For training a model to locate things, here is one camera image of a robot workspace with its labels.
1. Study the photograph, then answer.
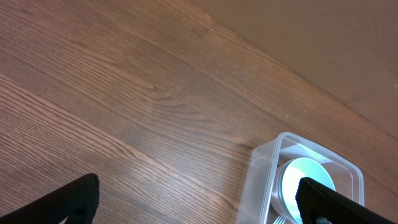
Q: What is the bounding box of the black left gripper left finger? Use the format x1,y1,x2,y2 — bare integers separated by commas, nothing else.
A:
1,173,100,224

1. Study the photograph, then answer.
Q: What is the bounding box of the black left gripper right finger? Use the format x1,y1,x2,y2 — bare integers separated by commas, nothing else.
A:
295,177,394,224

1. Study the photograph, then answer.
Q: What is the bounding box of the teal plastic bowl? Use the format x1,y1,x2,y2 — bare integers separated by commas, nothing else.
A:
277,157,335,224

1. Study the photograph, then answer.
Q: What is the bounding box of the clear plastic container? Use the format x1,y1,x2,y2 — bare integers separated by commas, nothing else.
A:
234,132,364,224

